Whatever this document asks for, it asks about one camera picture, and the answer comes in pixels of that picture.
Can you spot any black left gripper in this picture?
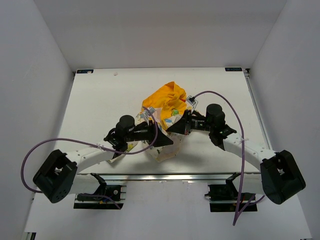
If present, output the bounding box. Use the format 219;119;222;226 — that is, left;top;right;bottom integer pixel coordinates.
125;120;173;148

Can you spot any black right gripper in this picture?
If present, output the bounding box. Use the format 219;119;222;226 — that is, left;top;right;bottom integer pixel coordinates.
167;109;214;135

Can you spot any cream dinosaur print baby jacket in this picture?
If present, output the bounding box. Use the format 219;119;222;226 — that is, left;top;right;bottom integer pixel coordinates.
104;81;191;163

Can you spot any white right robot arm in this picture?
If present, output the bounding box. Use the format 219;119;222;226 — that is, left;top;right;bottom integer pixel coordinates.
167;104;306;205

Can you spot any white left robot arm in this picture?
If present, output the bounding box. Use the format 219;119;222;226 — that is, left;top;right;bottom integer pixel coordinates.
33;115;174;204

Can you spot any blue right corner label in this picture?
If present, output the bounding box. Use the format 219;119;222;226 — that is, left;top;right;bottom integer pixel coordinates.
224;67;243;72

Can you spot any blue corner label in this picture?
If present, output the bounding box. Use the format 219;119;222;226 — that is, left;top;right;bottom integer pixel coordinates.
76;69;94;74
224;67;243;72

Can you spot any blue left corner label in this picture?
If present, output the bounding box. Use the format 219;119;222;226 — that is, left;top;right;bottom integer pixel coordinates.
76;69;94;74

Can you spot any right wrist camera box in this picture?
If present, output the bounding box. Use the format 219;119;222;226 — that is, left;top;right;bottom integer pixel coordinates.
186;95;198;112

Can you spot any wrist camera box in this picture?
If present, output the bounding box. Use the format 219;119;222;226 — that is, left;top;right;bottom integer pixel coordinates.
141;107;156;123
186;95;198;112

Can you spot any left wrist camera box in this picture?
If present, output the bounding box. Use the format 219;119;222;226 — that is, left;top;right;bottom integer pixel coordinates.
141;107;156;123

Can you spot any aluminium right side rail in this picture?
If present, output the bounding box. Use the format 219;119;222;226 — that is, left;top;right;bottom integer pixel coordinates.
243;68;273;150

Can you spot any aluminium front table rail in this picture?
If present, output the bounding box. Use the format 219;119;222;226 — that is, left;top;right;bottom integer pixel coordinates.
44;172;286;183

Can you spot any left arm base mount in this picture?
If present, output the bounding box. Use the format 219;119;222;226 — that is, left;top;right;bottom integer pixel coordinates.
73;184;127;210

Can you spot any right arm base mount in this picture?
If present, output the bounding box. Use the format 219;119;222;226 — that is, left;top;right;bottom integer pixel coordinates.
204;184;258;213

